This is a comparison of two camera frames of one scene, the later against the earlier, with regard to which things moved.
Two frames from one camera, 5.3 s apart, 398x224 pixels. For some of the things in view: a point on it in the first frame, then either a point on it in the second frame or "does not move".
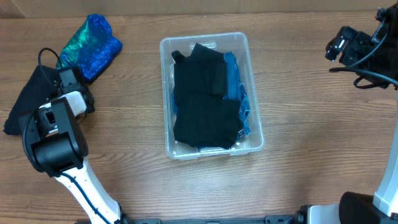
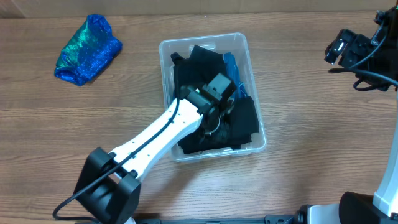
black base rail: [268, 219] does not move
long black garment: [43, 83] to [243, 122]
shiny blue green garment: [91, 48] does not move
